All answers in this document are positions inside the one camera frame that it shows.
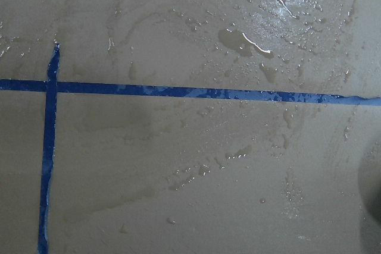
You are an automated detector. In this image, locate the mint green bowl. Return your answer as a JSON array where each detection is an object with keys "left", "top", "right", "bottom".
[{"left": 358, "top": 143, "right": 380, "bottom": 253}]

